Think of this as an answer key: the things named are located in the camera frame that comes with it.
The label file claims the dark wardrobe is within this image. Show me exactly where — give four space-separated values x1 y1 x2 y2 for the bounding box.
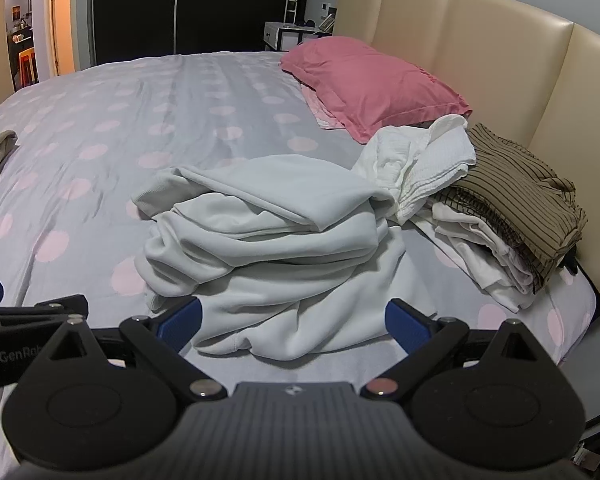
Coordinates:
70 0 313 66

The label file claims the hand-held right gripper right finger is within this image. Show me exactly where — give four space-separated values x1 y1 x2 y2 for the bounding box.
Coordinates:
360 298 564 402

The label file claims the white nightstand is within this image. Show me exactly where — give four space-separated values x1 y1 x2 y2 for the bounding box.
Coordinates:
263 21 333 52

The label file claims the beige padded headboard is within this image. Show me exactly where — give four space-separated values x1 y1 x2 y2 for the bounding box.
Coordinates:
332 0 600 308

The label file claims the white sweatshirt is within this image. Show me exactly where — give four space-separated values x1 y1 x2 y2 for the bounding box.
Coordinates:
131 154 438 361

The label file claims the white waffle garment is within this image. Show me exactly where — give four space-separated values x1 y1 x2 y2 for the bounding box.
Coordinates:
352 114 477 226

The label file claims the wooden door frame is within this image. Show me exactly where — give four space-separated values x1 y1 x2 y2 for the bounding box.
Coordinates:
47 0 77 78

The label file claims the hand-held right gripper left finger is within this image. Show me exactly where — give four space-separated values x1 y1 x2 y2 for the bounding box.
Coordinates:
25 296 226 402

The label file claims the white folded garment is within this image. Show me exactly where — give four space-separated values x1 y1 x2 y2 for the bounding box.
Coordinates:
420 200 538 313

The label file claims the bed with pink dotted sheet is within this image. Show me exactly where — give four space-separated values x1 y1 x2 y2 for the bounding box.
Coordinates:
0 50 597 480

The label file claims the light pink patterned pillow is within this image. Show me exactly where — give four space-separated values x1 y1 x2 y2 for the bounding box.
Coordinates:
300 82 353 131

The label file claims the orange stool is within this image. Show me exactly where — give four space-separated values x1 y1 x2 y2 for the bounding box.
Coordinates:
17 46 37 87

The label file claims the brown striped garment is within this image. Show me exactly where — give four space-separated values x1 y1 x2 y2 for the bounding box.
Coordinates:
432 122 590 295

